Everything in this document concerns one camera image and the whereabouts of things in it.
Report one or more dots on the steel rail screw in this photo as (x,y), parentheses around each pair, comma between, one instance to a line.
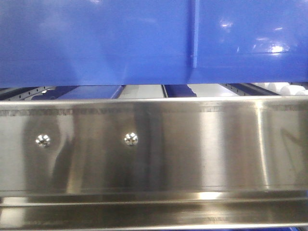
(43,140)
(131,139)

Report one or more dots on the stainless steel conveyor side rail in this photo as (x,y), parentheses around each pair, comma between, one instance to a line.
(200,163)

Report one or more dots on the blue plastic bin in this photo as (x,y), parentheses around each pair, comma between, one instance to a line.
(123,42)

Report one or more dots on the left steel rail screw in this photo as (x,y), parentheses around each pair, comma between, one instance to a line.
(43,140)

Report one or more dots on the right steel rail screw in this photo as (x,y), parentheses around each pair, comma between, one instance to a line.
(131,139)

